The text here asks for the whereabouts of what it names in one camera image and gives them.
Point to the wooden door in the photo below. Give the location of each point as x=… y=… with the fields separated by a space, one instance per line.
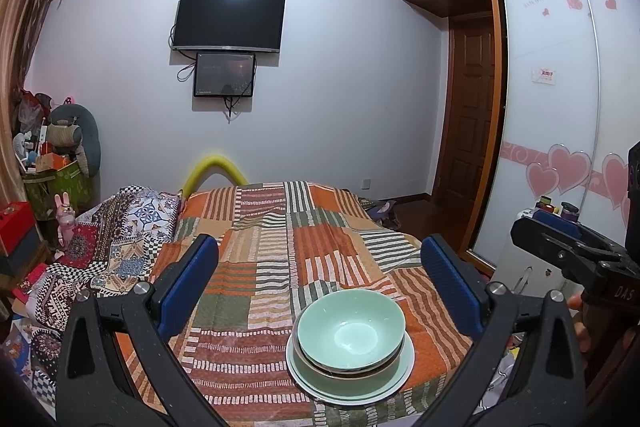
x=470 y=107

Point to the grey plush toy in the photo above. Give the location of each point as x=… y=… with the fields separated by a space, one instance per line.
x=90 y=132

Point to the small white fridge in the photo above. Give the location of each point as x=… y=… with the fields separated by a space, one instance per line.
x=530 y=277

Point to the black wall television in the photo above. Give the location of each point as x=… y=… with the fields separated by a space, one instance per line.
x=230 y=19

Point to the white wall socket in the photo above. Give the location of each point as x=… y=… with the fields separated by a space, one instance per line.
x=366 y=184

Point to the red plastic bag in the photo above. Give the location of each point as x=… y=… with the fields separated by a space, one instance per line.
x=30 y=112

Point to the red box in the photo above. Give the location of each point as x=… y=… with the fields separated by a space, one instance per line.
x=15 y=227

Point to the wardrobe with heart decals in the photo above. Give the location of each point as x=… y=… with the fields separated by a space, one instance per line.
x=545 y=32

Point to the pink bowl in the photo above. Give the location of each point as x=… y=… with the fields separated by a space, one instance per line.
x=350 y=372

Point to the white plastic bag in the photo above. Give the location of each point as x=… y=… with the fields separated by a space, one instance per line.
x=502 y=372

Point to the dark jar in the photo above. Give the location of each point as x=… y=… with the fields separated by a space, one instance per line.
x=569 y=212

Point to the small wall monitor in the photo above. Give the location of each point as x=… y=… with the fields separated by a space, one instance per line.
x=225 y=74

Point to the striped patchwork blanket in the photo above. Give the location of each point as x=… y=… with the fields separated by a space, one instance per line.
x=320 y=232

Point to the patterned quilt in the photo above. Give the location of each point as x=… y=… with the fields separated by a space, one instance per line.
x=125 y=232

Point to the green bowl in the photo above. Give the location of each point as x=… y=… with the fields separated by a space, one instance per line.
x=350 y=322

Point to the person's right hand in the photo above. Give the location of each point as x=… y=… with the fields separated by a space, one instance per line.
x=581 y=332

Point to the white plate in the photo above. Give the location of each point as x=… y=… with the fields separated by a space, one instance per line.
x=350 y=402

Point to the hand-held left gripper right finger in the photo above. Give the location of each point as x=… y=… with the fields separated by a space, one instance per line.
x=450 y=277

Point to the yellow foam tube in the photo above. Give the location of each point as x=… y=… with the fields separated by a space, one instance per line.
x=215 y=162

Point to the pink rabbit toy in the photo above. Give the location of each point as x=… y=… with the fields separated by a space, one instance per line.
x=66 y=222

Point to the dark purple bag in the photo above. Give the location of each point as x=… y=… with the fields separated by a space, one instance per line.
x=385 y=212

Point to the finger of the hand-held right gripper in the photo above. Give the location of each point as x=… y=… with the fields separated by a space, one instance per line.
x=555 y=252
x=557 y=224

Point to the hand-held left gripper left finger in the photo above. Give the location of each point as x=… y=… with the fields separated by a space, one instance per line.
x=192 y=277

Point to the colourful picture book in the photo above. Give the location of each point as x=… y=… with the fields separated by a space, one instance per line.
x=15 y=352

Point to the green plate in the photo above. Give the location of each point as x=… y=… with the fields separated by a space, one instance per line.
x=350 y=389

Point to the dark box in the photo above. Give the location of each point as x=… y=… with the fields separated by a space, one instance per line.
x=22 y=259

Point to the green storage box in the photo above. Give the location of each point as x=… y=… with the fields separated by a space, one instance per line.
x=50 y=187

